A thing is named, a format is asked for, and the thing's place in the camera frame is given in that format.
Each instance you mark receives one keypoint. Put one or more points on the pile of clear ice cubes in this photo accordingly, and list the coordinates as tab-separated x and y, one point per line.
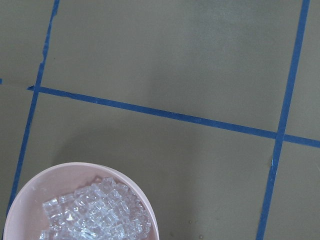
107	210

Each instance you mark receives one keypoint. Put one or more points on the pink bowl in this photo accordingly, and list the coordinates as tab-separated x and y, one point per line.
26	217

